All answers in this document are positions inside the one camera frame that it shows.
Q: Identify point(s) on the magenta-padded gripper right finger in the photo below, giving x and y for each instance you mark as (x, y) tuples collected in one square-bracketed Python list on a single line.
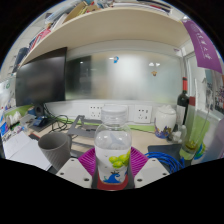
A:
[(151, 170)]

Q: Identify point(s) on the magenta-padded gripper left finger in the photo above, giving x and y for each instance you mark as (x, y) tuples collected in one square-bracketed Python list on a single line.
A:
[(74, 171)]

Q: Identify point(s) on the clear plastic drink bottle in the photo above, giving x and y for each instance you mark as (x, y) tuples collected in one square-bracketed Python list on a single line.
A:
[(112, 143)]

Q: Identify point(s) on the grey ribbed cup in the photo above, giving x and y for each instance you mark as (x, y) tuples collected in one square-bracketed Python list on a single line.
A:
[(55, 147)]

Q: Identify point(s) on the grey metal laptop stand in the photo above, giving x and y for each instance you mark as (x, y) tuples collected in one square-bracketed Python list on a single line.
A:
[(81, 126)]

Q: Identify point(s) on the white ceramic lidded jar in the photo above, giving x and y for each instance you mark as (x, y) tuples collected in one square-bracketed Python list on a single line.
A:
[(165, 121)]

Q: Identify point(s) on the white paper sheet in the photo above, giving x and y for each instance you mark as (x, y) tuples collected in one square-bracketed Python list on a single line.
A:
[(23, 150)]

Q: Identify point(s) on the tall clear drinking glass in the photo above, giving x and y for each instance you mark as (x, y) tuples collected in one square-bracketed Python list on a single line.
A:
[(195, 133)]

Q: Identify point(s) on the dark wine bottle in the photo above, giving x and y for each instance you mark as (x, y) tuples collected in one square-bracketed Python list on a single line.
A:
[(182, 103)]

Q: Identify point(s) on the black computer monitor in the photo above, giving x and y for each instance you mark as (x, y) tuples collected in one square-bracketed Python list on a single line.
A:
[(41, 80)]

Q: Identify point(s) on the orange window sticker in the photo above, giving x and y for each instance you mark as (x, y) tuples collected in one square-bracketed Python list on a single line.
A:
[(154, 72)]

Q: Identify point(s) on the blue window sticker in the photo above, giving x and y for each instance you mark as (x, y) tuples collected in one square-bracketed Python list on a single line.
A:
[(116, 59)]

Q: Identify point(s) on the purple hanging banner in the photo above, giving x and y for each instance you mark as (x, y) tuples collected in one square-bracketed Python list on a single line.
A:
[(202, 46)]

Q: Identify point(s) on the wooden shelf with books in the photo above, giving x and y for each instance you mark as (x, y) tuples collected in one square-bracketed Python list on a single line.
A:
[(110, 25)]

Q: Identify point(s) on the white wall power socket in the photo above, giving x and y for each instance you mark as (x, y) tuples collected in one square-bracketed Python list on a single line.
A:
[(142, 114), (95, 111)]

